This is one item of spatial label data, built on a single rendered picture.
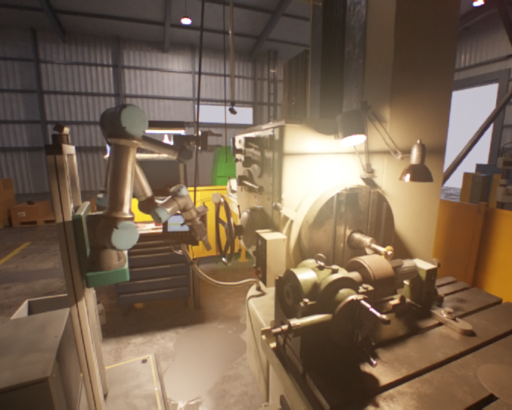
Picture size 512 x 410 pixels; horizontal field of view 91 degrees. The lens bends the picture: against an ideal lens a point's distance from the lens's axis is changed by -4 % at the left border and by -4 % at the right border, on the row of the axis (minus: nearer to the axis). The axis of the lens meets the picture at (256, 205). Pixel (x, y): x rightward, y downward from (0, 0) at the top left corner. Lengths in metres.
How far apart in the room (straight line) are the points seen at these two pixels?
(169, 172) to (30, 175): 12.57
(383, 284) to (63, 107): 14.74
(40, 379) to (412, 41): 2.41
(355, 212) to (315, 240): 0.25
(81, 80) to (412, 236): 14.54
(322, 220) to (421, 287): 0.56
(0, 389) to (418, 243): 2.25
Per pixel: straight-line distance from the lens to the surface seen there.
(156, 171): 3.30
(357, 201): 1.41
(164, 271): 3.07
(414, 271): 1.42
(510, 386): 1.31
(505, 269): 3.38
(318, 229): 1.32
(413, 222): 1.93
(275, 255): 1.26
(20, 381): 1.56
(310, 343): 1.09
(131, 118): 1.06
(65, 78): 15.29
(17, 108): 15.67
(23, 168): 15.62
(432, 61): 1.97
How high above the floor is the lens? 1.74
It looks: 11 degrees down
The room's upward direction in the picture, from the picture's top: straight up
